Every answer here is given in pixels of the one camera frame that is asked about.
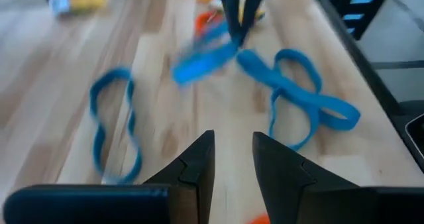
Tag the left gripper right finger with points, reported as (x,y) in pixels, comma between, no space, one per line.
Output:
(291,191)

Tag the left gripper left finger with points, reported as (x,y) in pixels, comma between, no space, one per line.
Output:
(185,191)

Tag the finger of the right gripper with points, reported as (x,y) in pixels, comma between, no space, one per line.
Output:
(253,2)
(229,5)

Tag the thin blue rubber band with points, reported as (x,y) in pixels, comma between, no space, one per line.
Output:
(202,65)
(112,73)
(298,54)

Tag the wide blue rubber band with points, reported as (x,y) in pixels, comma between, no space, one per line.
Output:
(285,85)

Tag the black box with blue labels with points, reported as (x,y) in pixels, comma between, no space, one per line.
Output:
(381,5)

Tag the black aluminium table frame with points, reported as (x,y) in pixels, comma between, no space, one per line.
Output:
(374,85)

